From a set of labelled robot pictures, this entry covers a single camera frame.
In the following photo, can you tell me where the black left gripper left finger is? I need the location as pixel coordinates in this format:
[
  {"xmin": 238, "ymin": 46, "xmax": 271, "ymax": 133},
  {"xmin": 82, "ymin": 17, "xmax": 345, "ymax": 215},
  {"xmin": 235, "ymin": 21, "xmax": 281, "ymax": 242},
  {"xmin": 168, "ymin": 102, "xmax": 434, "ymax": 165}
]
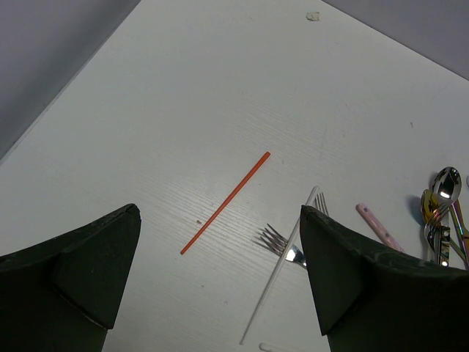
[{"xmin": 1, "ymin": 204, "xmax": 141, "ymax": 351}]

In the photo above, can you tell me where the orange chopstick on left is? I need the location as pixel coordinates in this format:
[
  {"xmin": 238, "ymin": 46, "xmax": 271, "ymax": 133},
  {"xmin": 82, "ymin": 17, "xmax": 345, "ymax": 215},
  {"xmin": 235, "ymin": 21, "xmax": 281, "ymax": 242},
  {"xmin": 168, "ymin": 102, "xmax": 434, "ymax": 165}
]
[{"xmin": 180, "ymin": 151, "xmax": 271, "ymax": 255}]

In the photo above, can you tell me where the silver spoon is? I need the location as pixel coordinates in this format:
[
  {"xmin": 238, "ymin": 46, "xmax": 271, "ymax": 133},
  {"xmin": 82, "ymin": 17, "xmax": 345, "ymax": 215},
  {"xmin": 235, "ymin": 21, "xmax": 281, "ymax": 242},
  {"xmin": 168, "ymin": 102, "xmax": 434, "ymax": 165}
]
[{"xmin": 431, "ymin": 166, "xmax": 462, "ymax": 205}]

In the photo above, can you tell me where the fork with black patterned handle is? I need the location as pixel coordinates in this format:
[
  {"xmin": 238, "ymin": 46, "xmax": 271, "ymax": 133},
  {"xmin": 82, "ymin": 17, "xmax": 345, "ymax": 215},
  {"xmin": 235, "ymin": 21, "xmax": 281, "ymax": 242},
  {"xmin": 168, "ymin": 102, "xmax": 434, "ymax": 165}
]
[{"xmin": 253, "ymin": 224, "xmax": 307, "ymax": 269}]

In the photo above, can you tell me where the small white paper scrap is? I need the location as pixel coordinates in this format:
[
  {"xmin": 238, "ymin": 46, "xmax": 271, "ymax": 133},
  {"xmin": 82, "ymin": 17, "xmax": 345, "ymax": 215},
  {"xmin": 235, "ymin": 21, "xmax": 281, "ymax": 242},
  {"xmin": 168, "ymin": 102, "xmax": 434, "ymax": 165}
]
[{"xmin": 306, "ymin": 12, "xmax": 320, "ymax": 22}]

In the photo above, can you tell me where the fork with pink handle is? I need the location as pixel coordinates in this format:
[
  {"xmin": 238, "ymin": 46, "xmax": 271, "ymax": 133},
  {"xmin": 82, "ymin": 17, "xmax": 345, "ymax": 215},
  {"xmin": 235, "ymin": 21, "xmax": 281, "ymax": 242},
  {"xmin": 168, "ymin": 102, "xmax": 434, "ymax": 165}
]
[{"xmin": 314, "ymin": 191, "xmax": 406, "ymax": 254}]

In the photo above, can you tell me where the white chopstick upright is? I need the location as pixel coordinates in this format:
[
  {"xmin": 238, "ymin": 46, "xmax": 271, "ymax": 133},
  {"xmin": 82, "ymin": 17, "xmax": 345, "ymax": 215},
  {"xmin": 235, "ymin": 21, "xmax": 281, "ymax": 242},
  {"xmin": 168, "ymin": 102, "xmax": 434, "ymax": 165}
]
[{"xmin": 239, "ymin": 186, "xmax": 320, "ymax": 345}]

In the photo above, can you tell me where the grey chopstick lying flat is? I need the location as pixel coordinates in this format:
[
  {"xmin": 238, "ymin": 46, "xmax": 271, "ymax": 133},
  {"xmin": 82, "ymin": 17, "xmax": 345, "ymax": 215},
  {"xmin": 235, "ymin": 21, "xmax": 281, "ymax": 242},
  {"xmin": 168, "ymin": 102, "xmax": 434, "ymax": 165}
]
[{"xmin": 259, "ymin": 342, "xmax": 283, "ymax": 352}]

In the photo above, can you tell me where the iridescent rainbow knife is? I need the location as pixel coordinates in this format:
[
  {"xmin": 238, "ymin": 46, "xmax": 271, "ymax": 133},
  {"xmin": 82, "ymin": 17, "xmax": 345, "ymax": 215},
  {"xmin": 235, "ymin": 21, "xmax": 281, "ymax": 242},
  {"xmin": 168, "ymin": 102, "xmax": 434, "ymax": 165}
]
[{"xmin": 451, "ymin": 200, "xmax": 468, "ymax": 266}]

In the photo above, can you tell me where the gold spoon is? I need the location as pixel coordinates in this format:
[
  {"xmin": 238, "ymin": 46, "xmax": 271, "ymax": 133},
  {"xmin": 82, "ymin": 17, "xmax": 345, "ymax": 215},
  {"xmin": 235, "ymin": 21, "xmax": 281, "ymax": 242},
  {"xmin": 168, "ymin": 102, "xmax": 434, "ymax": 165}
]
[{"xmin": 421, "ymin": 189, "xmax": 439, "ymax": 224}]

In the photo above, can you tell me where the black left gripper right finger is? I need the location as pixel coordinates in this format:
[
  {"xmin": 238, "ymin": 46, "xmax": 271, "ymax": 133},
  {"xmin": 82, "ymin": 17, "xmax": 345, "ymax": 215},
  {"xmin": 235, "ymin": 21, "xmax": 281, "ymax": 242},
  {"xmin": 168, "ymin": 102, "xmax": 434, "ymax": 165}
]
[{"xmin": 300, "ymin": 206, "xmax": 468, "ymax": 351}]

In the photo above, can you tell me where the fork with green patterned handle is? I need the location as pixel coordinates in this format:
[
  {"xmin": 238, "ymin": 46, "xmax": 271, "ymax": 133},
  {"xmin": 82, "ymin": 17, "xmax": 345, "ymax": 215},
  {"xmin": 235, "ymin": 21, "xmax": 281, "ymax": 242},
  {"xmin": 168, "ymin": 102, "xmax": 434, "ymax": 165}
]
[{"xmin": 424, "ymin": 204, "xmax": 449, "ymax": 267}]

